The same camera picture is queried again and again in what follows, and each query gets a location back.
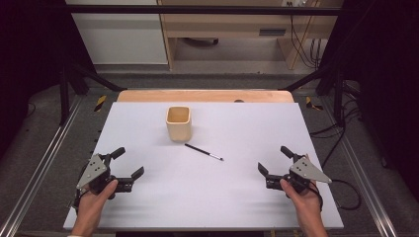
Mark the yellow black warning tape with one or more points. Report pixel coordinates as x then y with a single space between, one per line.
311 103
100 103

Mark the white table cover sheet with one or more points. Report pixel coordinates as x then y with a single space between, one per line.
197 194

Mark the person's right hand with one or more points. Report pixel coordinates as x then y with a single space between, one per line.
306 207

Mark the wooden table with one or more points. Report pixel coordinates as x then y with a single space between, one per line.
197 96

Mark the person's left hand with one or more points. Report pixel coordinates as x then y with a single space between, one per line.
92 210

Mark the dark curtain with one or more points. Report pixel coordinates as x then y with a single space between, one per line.
26 49
378 65

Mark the black frame post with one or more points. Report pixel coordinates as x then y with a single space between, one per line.
64 95
338 98

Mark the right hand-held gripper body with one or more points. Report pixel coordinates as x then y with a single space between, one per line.
304 171

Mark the wooden desk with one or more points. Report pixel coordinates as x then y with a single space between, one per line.
230 24

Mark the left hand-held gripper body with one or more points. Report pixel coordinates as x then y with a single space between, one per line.
95 171

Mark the white cabinet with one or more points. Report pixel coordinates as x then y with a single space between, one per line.
122 39

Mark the aluminium floor rail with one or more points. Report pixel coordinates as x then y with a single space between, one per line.
362 171
39 168

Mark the black frame crossbar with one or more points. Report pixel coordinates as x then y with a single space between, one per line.
197 10

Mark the black diagonal frame brace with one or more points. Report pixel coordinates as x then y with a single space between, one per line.
306 80
99 79

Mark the beige square pen holder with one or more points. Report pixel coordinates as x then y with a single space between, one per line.
179 131

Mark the black pen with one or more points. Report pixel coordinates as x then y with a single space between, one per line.
202 151

